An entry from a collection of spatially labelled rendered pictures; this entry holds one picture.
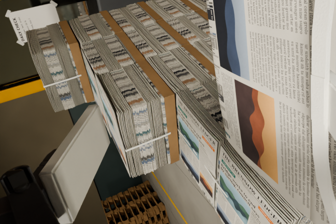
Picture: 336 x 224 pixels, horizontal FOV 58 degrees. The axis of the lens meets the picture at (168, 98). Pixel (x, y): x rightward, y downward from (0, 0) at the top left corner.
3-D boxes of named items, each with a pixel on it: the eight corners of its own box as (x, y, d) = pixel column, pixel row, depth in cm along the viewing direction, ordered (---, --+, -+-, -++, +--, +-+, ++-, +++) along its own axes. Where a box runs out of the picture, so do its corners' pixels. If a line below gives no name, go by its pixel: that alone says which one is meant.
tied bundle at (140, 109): (181, 160, 135) (132, 181, 128) (155, 121, 157) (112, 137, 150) (176, 94, 112) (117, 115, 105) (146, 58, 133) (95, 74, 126)
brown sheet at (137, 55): (152, 119, 157) (144, 122, 156) (133, 88, 177) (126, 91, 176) (145, 58, 133) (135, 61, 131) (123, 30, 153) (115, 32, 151)
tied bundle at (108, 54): (154, 119, 157) (111, 135, 151) (134, 88, 178) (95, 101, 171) (146, 58, 132) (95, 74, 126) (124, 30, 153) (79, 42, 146)
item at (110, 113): (132, 176, 128) (129, 177, 127) (112, 134, 148) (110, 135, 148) (116, 111, 105) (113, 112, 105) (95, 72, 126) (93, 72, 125)
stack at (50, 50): (250, 50, 203) (54, 115, 165) (224, 32, 224) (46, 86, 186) (257, -7, 178) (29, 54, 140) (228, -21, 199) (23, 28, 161)
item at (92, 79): (112, 137, 152) (110, 138, 151) (97, 104, 171) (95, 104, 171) (97, 78, 127) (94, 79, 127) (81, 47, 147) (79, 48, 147)
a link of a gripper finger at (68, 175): (73, 225, 14) (58, 226, 14) (111, 142, 20) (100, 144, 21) (52, 172, 13) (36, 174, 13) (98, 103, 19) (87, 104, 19)
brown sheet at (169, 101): (179, 160, 135) (171, 164, 134) (154, 122, 156) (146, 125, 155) (174, 93, 111) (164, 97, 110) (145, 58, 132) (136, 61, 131)
